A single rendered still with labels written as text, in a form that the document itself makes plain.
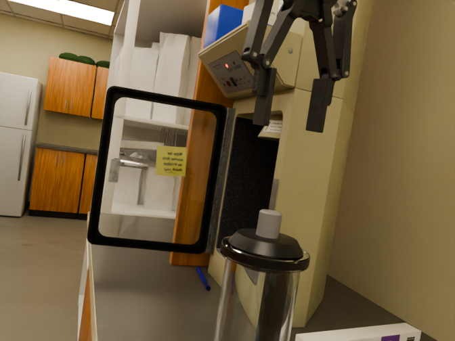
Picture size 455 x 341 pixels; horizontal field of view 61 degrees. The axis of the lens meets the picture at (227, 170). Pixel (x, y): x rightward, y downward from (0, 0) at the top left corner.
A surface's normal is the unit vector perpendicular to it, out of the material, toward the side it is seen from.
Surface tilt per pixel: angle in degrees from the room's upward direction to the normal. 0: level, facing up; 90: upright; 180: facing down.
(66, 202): 90
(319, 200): 90
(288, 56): 90
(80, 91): 90
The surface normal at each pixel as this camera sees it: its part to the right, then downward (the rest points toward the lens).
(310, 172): 0.35, 0.11
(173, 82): -0.32, 0.11
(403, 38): -0.93, -0.12
